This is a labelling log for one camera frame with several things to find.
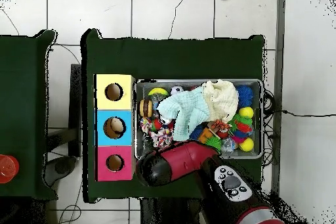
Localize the bright green spiky ball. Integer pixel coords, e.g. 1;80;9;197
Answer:
205;137;222;154

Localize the dark green table cloth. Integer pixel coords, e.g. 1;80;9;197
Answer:
81;28;266;204
0;29;58;201

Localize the red round container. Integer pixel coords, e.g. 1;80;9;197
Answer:
0;154;20;184

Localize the blue spiky ball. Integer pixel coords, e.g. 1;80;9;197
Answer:
235;84;255;108

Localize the black metal stand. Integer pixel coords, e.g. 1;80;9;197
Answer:
45;63;83;158

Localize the clear mesh bin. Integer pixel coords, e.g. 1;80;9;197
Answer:
134;78;264;160

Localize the dark grey rounded base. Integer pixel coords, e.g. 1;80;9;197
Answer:
43;155;78;187

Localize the cream waffle cloth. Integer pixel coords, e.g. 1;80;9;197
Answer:
201;79;240;123

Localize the wooden box with three holes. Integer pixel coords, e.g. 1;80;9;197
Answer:
94;73;137;182

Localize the orange tiger plush toy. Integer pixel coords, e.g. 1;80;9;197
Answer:
209;119;232;133

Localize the long black floor cable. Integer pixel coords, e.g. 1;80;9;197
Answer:
263;109;336;118

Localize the yellow smooth ball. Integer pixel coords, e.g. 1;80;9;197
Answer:
238;137;255;152
238;106;255;119

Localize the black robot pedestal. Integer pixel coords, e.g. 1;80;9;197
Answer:
140;198;211;224

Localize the wooden yo-yo toy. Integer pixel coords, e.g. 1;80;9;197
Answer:
138;99;154;118

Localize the black cable bundle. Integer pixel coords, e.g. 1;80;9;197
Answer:
262;89;276;167

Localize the orange plastic block toy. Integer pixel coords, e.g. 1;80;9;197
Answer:
198;127;213;143

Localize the mint green waffle cloth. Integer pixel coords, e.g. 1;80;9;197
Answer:
156;85;211;142

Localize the grey floor cable duct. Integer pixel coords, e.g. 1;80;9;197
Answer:
270;0;286;224

